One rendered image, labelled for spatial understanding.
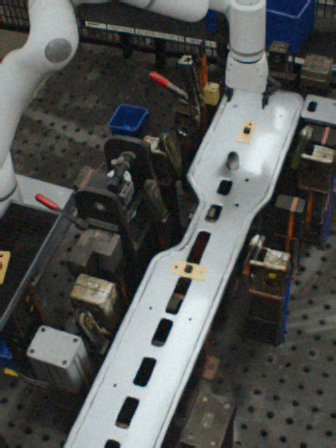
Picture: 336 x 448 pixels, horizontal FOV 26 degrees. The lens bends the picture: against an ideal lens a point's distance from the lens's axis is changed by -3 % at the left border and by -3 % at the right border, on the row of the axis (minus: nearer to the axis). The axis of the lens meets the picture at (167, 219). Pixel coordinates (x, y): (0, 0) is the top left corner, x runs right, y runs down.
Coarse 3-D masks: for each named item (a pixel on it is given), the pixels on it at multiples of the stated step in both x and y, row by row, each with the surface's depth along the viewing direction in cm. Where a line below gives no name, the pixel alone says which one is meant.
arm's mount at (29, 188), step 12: (24, 180) 217; (36, 180) 217; (24, 192) 214; (36, 192) 214; (48, 192) 214; (60, 192) 213; (72, 192) 213; (36, 204) 211; (60, 204) 210; (72, 204) 216; (60, 228) 212; (60, 240) 214; (48, 252) 208; (36, 276) 206
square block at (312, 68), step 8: (312, 56) 204; (320, 56) 204; (304, 64) 202; (312, 64) 201; (320, 64) 201; (328, 64) 201; (304, 72) 201; (312, 72) 200; (320, 72) 199; (328, 72) 200; (304, 80) 203; (312, 80) 202; (320, 80) 201; (328, 80) 202; (304, 88) 206; (312, 88) 205; (320, 88) 204; (328, 88) 210; (304, 96) 208; (312, 104) 210
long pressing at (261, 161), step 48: (240, 96) 204; (288, 96) 202; (240, 144) 192; (288, 144) 191; (192, 192) 183; (240, 192) 181; (192, 240) 173; (240, 240) 173; (144, 288) 166; (192, 288) 165; (144, 336) 158; (192, 336) 157; (96, 384) 151; (96, 432) 144; (144, 432) 144
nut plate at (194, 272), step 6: (174, 264) 169; (180, 264) 169; (186, 264) 168; (192, 264) 169; (174, 270) 168; (180, 270) 168; (186, 270) 167; (192, 270) 167; (198, 270) 168; (204, 270) 167; (186, 276) 167; (192, 276) 167; (198, 276) 167; (204, 276) 166
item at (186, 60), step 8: (184, 56) 183; (176, 64) 184; (184, 64) 181; (192, 64) 182; (200, 64) 182; (184, 72) 183; (192, 72) 186; (184, 80) 186; (192, 80) 188; (192, 88) 187; (192, 96) 189; (200, 96) 192; (192, 104) 191; (200, 112) 194
